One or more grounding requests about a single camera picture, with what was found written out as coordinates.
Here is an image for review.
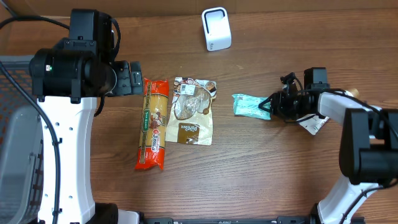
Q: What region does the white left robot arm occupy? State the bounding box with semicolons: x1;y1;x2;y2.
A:
29;49;143;223

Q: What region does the white barcode scanner stand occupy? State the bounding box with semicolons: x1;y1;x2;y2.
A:
201;7;232;52

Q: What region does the teal wet wipes pack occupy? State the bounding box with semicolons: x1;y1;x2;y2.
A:
232;93;271;120

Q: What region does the white leaf print tube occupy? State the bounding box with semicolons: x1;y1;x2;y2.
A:
298;89;363;135

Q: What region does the beige brown snack pouch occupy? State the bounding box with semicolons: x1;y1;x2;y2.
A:
165;77;217;146

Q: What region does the dark grey plastic basket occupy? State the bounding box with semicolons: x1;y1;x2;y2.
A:
1;74;43;223

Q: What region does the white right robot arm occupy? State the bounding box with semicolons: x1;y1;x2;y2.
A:
258;89;397;223

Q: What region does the orange spaghetti pasta pack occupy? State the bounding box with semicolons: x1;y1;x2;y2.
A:
135;78;169;170

